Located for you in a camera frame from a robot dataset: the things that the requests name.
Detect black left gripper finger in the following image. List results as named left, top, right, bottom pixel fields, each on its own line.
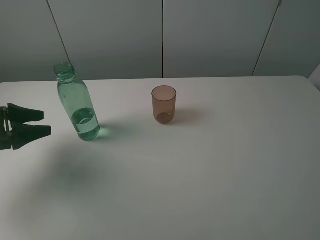
left=7, top=103, right=45, bottom=123

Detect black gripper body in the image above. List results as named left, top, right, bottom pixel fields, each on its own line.
left=0, top=106, right=13, bottom=150

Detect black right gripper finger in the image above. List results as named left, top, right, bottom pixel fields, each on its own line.
left=11, top=123, right=52, bottom=150

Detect green transparent plastic bottle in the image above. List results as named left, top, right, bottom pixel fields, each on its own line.
left=54, top=62, right=101, bottom=141

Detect pink translucent plastic cup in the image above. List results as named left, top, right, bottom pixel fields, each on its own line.
left=151, top=85, right=177, bottom=124

